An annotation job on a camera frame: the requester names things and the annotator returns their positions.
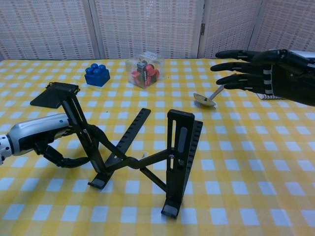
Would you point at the brown spiral notebook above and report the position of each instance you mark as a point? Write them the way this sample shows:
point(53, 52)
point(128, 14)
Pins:
point(267, 97)

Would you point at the black folding laptop stand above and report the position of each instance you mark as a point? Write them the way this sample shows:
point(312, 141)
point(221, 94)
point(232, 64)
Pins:
point(179, 115)

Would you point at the blue toy building block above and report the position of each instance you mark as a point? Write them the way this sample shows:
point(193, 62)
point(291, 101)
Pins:
point(97, 77)

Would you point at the woven bamboo folding screen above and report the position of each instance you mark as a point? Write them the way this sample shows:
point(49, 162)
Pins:
point(147, 29)

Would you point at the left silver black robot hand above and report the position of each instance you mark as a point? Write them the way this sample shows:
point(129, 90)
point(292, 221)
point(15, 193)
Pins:
point(39, 127)

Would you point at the clear plastic box with toys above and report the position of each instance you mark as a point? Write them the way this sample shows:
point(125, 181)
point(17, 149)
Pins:
point(145, 73)

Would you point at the yellow white checked tablecloth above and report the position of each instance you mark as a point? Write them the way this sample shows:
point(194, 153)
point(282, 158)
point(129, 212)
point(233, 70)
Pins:
point(246, 172)

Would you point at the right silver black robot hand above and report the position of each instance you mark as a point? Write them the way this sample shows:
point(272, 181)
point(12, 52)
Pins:
point(290, 76)

